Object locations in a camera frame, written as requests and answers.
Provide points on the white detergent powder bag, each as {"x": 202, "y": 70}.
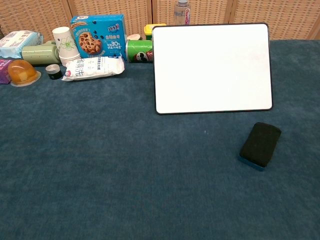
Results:
{"x": 97, "y": 67}

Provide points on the beige paper bowl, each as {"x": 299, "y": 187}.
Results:
{"x": 134, "y": 37}

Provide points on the small black jar silver lid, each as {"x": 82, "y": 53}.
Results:
{"x": 53, "y": 72}

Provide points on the orange jelly cup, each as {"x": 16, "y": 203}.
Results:
{"x": 21, "y": 72}

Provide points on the green Pringles can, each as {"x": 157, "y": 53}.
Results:
{"x": 138, "y": 51}

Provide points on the blue cookie box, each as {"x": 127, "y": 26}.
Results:
{"x": 110, "y": 32}

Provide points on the stack of floral paper cups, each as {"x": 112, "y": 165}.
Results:
{"x": 65, "y": 45}

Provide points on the green container with yellow lid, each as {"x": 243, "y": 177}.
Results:
{"x": 148, "y": 31}

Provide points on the clear plastic water bottle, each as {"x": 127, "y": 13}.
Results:
{"x": 182, "y": 13}

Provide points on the purple snack packet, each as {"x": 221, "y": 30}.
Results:
{"x": 3, "y": 71}

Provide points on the white magnetic board black frame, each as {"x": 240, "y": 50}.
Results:
{"x": 212, "y": 70}

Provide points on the teal tablecloth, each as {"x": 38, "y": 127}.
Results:
{"x": 125, "y": 162}

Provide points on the pale green thermos bottle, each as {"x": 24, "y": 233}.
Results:
{"x": 40, "y": 53}

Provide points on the woven wicker folding screen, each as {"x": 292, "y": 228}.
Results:
{"x": 287, "y": 17}

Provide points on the black felt whiteboard eraser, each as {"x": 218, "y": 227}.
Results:
{"x": 260, "y": 146}

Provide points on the light blue wet wipes pack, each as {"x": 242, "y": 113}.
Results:
{"x": 15, "y": 41}

